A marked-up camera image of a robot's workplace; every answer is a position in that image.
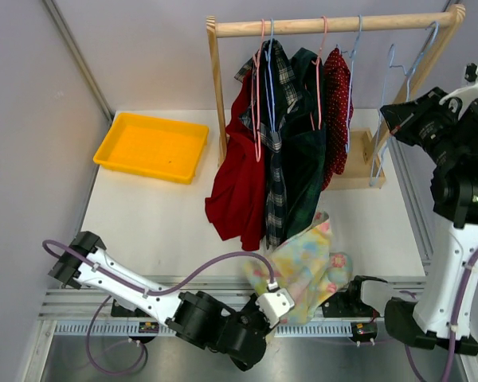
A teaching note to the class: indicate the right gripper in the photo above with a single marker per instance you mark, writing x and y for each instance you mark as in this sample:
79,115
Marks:
403,118

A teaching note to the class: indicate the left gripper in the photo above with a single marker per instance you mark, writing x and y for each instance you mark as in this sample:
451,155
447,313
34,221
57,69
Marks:
252,304

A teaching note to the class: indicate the pastel floral skirt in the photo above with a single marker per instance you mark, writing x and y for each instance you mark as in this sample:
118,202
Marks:
307,267

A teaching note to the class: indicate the red polka dot skirt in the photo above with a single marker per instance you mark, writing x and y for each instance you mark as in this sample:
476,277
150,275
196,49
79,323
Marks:
336,78

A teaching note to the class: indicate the blue hanger with dotted skirt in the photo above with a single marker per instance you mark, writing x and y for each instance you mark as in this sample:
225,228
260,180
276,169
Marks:
352,55

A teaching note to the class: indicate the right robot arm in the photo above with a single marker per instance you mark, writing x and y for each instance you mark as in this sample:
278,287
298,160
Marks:
441,316

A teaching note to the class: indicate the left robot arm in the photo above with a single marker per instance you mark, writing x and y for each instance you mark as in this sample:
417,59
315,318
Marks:
197,318

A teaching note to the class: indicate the dark green plaid skirt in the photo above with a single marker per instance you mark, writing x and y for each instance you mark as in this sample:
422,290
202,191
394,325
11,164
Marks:
303,150

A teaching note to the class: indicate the pink hanger with green skirt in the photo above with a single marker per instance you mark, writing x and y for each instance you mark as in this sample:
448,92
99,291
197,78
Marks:
316,125

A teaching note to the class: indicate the navy white plaid skirt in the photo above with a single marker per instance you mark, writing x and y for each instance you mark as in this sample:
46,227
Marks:
288,97

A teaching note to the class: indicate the blue hanger with plaid skirt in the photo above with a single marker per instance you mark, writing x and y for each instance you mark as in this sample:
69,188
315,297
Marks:
268,80

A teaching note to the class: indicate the pink hanger left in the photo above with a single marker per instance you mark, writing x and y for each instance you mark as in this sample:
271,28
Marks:
255,104

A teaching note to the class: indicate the wooden clothes rack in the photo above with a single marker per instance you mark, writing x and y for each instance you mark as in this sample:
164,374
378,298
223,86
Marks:
362,169

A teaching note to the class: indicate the yellow plastic tray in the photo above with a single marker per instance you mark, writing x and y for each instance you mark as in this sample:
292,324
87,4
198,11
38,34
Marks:
147,146

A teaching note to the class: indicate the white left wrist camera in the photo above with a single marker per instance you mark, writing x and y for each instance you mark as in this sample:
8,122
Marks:
275,303

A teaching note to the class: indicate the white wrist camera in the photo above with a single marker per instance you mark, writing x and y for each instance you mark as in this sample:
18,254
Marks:
275,303
467,94

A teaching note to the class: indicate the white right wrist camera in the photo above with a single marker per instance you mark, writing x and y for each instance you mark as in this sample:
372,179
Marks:
467,94

